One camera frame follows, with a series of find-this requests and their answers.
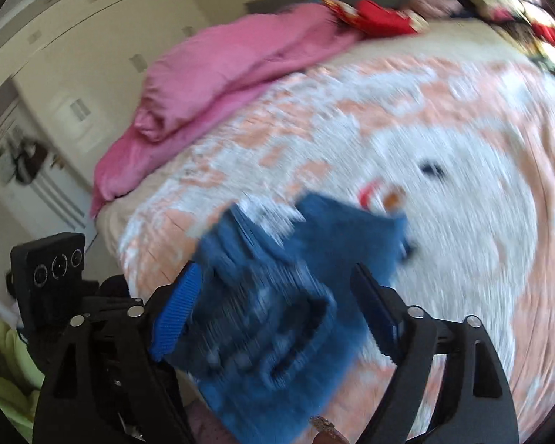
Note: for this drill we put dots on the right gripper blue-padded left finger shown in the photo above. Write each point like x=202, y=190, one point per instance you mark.
x=108, y=380

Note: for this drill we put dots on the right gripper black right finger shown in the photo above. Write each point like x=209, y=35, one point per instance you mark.
x=474, y=404

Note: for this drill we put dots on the blue denim pants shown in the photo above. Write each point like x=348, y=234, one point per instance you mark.
x=275, y=326

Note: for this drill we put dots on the lime green cloth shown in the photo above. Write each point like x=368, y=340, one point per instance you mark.
x=20, y=382

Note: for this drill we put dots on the white door with bags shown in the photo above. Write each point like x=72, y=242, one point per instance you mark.
x=36, y=186

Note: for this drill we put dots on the peach white bear bedspread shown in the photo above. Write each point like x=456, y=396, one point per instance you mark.
x=453, y=127

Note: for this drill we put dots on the pink folded blanket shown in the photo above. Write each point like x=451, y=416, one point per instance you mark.
x=203, y=80

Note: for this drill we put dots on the stack of folded clothes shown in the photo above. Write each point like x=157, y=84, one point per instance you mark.
x=518, y=14

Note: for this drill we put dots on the red patterned garment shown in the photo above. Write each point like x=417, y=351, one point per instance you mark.
x=375, y=21

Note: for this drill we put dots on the dusty pink fluffy garment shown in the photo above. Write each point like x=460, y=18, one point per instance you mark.
x=435, y=9

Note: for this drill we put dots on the black camera box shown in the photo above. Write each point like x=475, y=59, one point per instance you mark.
x=46, y=279

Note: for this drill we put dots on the cream wardrobe with handles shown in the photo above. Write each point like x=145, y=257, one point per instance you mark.
x=78, y=65

